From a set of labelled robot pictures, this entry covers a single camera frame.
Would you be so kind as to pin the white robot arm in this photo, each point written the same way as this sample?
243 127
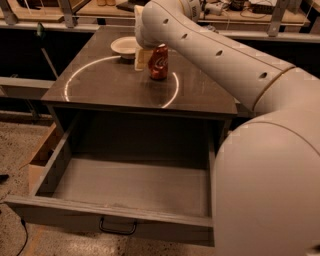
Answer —
266 176

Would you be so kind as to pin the black drawer handle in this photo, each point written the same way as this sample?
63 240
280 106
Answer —
121 228

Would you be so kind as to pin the grey low shelf left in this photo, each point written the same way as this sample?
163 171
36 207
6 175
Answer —
22 88

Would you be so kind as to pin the wooden workbench in background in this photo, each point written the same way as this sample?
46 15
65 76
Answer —
239 25

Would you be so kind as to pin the open grey top drawer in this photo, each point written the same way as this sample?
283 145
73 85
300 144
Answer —
168 201

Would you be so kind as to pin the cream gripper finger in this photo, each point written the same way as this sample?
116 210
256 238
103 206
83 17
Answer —
142 57

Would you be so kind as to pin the red coca cola can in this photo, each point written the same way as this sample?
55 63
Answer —
158 63

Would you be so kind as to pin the white paper bowl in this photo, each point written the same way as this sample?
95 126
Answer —
125 47

